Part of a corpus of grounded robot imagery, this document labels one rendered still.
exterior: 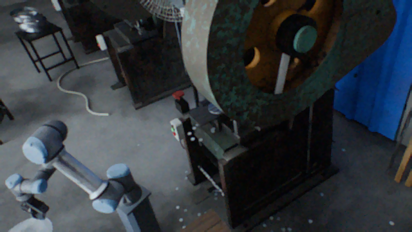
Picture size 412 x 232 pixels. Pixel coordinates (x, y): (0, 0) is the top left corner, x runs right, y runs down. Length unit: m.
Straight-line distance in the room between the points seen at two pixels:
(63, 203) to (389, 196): 2.31
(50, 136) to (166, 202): 1.11
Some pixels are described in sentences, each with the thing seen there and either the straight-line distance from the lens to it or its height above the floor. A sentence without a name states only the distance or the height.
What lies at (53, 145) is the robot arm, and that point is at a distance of 1.69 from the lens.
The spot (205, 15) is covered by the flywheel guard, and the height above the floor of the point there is 1.52.
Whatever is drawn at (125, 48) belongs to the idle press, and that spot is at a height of 0.64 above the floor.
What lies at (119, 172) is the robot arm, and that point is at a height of 0.68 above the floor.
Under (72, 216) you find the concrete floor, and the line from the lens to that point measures 2.73.
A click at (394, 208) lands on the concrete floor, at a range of 2.51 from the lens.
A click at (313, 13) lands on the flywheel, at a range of 1.52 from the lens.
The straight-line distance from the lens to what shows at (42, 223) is 2.31.
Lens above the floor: 1.93
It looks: 38 degrees down
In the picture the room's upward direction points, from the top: 10 degrees counter-clockwise
